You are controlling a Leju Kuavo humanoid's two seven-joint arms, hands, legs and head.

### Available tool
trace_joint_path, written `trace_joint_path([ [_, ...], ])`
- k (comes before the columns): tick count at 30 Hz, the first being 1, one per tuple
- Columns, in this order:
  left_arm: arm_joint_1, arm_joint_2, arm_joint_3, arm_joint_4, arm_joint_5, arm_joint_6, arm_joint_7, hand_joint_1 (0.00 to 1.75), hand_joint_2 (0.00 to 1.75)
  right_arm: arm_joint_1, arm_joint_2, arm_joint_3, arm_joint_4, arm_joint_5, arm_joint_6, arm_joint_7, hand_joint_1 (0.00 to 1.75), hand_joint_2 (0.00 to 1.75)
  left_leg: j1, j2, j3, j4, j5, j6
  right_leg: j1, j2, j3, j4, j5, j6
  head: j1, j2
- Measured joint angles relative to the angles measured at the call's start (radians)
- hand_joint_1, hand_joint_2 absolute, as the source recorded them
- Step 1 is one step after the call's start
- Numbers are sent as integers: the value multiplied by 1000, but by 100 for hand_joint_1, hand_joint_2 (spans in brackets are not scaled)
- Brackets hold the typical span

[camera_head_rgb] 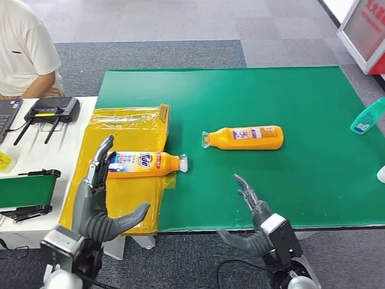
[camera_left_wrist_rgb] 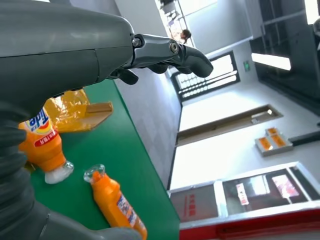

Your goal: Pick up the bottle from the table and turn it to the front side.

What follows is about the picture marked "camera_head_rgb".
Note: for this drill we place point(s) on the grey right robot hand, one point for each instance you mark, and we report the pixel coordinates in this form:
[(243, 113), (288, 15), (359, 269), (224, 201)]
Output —
[(260, 217)]

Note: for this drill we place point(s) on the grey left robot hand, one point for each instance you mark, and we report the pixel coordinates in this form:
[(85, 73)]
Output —
[(90, 215)]

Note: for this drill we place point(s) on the orange detergent bottle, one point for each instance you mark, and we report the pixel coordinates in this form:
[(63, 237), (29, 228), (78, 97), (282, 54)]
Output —
[(144, 165), (246, 139)]

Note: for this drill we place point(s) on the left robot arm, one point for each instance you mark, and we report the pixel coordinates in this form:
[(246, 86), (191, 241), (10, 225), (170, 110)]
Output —
[(60, 281)]

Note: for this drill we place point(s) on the teal plastic bottle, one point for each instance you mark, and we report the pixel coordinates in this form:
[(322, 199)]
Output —
[(367, 117)]

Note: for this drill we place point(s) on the white side table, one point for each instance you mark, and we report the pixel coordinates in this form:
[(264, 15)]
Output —
[(45, 159)]

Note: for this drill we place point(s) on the small green conveyor belt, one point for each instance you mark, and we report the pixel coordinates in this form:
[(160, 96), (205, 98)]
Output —
[(27, 191)]

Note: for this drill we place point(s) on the yellow plastic sheet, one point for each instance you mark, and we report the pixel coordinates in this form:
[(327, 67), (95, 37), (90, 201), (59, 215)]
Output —
[(135, 131)]

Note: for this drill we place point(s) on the black remote controller with antennas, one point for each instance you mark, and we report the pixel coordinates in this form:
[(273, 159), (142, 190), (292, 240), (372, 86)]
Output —
[(51, 107)]

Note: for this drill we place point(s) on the yellow sticker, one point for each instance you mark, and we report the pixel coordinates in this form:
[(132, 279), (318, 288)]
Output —
[(4, 161)]

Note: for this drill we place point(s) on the green table mat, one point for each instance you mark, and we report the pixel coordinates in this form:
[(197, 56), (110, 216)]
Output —
[(300, 99)]

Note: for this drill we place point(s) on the cardboard flap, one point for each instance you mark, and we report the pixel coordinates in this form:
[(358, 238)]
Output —
[(164, 115)]

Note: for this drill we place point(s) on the dark laptop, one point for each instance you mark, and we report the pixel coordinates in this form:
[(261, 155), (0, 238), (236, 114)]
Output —
[(7, 115)]

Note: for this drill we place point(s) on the white plastic object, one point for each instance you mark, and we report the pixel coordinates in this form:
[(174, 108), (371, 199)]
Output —
[(382, 175)]

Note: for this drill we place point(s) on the seated person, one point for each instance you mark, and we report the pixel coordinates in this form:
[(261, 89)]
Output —
[(24, 52)]

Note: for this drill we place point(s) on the red white display stand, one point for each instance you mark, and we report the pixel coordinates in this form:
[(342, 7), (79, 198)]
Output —
[(364, 28)]

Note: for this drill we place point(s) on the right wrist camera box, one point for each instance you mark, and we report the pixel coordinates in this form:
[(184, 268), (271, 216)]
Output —
[(282, 239)]

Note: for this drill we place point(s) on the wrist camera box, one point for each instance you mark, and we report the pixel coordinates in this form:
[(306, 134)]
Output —
[(60, 247), (282, 239)]

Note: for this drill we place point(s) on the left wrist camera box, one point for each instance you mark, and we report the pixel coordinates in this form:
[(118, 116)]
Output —
[(60, 247)]

